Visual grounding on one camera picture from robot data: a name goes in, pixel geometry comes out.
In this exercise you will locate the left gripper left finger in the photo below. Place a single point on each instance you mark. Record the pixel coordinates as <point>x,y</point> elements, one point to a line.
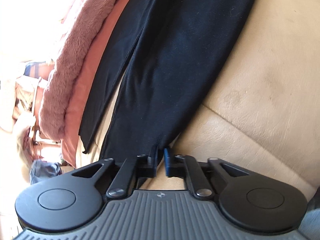
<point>73,199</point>

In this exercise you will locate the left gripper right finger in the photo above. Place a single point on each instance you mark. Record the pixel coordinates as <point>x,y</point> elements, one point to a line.
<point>247,199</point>

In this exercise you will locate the black pants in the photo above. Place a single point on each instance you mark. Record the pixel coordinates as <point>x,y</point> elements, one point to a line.
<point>162,58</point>

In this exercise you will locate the blue cloth bundle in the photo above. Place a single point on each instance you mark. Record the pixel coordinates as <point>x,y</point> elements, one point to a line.
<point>43,170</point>

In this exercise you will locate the salmon pink bed sheet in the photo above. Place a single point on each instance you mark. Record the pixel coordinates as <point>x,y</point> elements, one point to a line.
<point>71,143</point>

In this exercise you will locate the beige leather mattress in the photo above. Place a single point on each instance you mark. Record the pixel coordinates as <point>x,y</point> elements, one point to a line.
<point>263,111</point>

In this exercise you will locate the pink fluffy blanket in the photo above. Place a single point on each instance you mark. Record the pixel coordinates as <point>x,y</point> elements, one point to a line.
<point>79,27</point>

